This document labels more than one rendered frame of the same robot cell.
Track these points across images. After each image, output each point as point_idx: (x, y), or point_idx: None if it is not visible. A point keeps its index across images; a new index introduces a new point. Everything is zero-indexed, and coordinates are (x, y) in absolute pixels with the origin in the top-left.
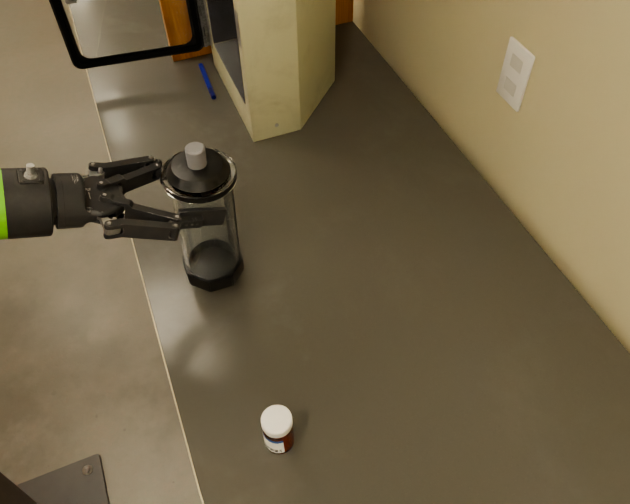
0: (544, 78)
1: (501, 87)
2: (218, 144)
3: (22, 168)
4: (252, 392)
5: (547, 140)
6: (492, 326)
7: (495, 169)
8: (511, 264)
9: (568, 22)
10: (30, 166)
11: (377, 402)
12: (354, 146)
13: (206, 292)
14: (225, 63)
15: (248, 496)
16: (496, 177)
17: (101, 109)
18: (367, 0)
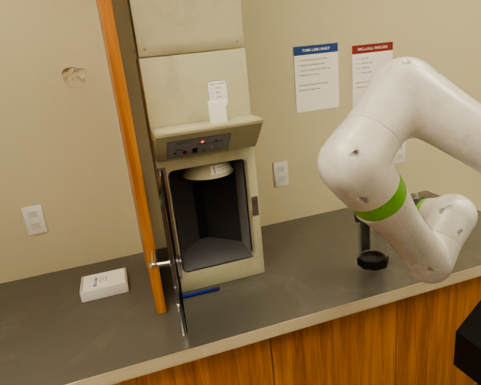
0: (293, 163)
1: (277, 182)
2: (266, 283)
3: (414, 199)
4: None
5: (305, 181)
6: None
7: (286, 217)
8: (340, 215)
9: (295, 140)
10: (416, 192)
11: None
12: (269, 245)
13: (382, 274)
14: (209, 265)
15: (475, 255)
16: (288, 219)
17: (220, 338)
18: None
